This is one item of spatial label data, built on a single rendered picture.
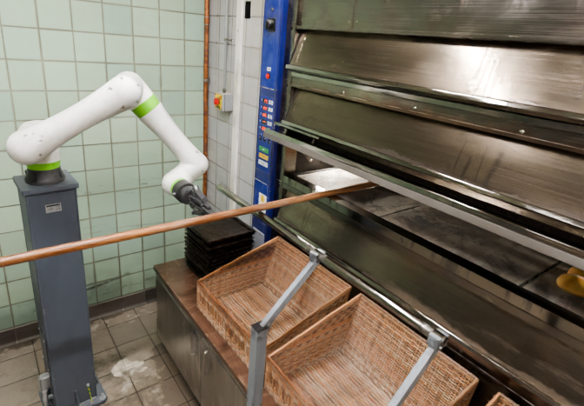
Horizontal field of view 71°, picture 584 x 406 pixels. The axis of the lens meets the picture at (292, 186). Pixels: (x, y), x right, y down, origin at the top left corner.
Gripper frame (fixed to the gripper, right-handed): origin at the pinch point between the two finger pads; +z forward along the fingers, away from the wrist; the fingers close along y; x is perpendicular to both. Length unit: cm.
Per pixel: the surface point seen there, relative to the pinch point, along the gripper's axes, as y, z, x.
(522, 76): -61, 77, -56
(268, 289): 60, -16, -43
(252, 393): 50, 44, 4
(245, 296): 60, -18, -30
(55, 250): 0, 7, 53
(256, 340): 27, 44, 4
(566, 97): -57, 90, -55
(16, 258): 0, 7, 63
